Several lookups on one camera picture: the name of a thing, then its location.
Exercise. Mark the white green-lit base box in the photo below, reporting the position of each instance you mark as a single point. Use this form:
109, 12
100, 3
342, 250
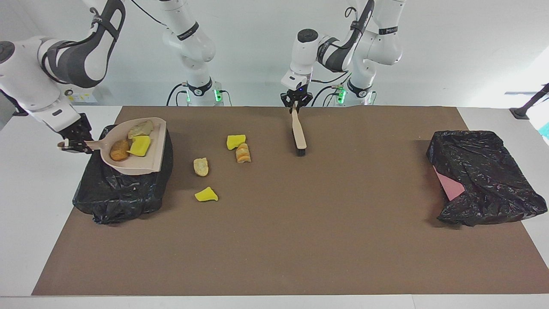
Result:
341, 95
218, 94

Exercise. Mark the brown table mat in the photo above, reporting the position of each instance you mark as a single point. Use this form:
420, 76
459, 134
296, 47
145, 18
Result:
274, 257

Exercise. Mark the pale cracker piece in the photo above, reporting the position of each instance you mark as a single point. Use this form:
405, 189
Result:
140, 128

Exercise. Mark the black trash bag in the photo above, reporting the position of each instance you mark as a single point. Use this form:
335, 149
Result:
489, 210
124, 197

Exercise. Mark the beige brush black bristles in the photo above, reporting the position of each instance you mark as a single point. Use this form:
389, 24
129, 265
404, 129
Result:
299, 133

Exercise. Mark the pink bin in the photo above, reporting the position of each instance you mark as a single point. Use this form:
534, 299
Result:
450, 186

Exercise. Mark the yellow sponge chunk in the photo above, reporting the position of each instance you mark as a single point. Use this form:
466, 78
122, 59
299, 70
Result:
235, 141

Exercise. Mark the white wall box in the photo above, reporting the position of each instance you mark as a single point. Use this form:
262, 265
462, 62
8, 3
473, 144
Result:
85, 96

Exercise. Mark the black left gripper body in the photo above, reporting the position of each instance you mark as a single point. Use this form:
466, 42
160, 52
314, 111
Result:
299, 94

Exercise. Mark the curved yellow sponge piece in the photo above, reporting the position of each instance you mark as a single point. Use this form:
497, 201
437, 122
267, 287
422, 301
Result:
140, 146

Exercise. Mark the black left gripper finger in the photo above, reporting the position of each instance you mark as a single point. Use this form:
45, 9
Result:
306, 101
286, 101

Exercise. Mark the yellow sponge wedge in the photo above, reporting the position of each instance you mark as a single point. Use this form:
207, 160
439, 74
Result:
206, 195

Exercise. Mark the teal plastic item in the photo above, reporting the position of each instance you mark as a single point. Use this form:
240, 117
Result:
546, 131

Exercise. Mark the pale bread slice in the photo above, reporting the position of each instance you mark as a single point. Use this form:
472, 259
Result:
200, 167

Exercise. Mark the beige plastic dustpan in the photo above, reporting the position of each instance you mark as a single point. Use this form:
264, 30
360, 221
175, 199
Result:
141, 165

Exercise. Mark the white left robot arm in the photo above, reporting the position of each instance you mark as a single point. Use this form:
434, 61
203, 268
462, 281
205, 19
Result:
377, 47

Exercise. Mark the striped croissant piece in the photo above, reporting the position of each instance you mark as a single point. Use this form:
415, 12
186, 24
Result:
243, 154

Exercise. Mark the brown fried nugget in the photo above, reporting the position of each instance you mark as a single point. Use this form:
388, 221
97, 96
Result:
120, 150

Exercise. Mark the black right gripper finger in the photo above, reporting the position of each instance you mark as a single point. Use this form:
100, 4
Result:
83, 143
70, 149

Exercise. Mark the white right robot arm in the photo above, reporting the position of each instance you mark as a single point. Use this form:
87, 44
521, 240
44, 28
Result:
25, 81

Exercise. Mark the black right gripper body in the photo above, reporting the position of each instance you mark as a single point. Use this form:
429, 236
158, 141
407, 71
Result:
79, 131

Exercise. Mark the black camera stand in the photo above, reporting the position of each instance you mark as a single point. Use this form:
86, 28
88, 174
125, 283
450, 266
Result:
20, 113
521, 112

